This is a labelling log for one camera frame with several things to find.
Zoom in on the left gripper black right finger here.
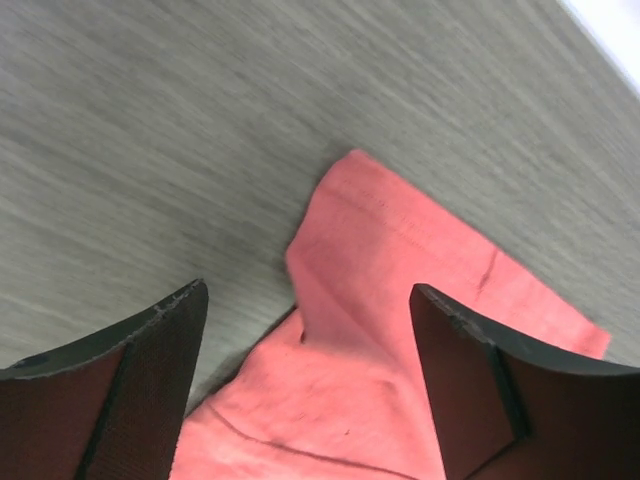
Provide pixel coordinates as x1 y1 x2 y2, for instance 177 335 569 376
410 285 639 479

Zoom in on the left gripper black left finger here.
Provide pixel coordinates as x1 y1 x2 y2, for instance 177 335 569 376
1 280 208 479

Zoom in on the salmon pink t-shirt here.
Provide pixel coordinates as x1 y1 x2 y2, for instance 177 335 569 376
171 150 610 479

